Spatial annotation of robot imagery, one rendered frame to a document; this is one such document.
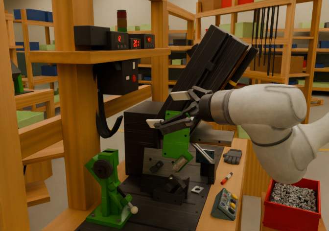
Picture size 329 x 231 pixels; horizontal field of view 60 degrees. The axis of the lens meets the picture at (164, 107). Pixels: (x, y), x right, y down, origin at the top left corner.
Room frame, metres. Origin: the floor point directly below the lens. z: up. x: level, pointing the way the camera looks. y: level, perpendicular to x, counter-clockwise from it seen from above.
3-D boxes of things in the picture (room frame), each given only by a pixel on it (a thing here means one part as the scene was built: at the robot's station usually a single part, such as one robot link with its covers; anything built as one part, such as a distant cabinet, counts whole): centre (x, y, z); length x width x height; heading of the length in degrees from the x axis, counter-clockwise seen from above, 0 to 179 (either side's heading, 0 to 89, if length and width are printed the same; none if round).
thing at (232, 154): (1.59, -0.40, 0.91); 0.20 x 0.11 x 0.03; 159
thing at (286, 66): (4.60, -1.21, 1.19); 2.30 x 0.55 x 2.39; 24
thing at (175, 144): (1.24, -0.06, 1.17); 0.13 x 0.12 x 0.20; 162
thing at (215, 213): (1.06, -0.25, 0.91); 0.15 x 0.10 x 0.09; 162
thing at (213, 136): (1.38, -0.15, 1.11); 0.39 x 0.16 x 0.03; 72
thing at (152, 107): (1.48, 0.07, 1.07); 0.30 x 0.18 x 0.34; 162
